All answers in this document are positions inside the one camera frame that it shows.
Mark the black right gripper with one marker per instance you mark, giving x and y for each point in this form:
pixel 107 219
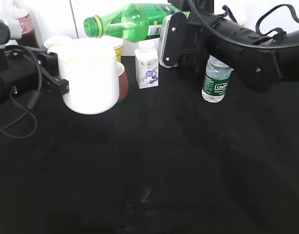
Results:
pixel 182 43

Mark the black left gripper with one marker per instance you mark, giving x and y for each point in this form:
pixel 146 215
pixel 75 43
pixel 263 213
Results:
pixel 17 69

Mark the white mug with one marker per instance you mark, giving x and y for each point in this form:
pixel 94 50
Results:
pixel 90 67

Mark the green soda bottle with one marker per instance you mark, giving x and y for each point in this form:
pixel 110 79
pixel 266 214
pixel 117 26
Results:
pixel 134 22

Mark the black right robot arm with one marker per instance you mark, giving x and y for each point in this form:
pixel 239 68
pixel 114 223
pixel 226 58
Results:
pixel 260 62

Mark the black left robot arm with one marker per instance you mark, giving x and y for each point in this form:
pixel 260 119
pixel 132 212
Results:
pixel 10 29

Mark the yellow paper cup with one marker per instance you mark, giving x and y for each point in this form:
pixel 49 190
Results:
pixel 117 45

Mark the cola bottle red label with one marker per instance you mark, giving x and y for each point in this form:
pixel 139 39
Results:
pixel 19 11

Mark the grey mug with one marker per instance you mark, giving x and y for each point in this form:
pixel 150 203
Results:
pixel 56 41

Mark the white milk carton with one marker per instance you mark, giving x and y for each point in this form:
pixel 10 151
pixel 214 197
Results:
pixel 146 65

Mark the clear water bottle green label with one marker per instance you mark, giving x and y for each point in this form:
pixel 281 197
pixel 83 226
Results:
pixel 216 80

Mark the red mug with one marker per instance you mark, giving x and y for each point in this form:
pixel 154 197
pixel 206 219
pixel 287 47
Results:
pixel 123 82

